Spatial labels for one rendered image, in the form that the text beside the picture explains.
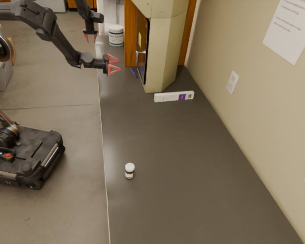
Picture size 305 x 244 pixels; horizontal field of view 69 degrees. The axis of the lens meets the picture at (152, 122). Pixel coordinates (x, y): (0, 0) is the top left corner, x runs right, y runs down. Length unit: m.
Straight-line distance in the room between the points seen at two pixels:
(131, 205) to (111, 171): 0.18
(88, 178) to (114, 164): 1.13
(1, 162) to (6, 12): 1.40
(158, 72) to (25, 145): 1.35
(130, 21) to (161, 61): 0.41
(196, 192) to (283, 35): 0.72
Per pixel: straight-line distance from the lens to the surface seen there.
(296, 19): 1.03
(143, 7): 1.25
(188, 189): 1.00
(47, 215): 2.06
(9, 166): 2.13
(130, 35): 1.68
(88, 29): 1.71
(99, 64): 1.33
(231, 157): 1.18
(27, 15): 0.99
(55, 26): 1.06
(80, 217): 1.99
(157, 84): 1.45
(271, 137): 1.11
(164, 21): 1.29
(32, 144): 2.20
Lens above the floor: 1.77
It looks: 41 degrees down
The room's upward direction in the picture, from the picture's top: 6 degrees clockwise
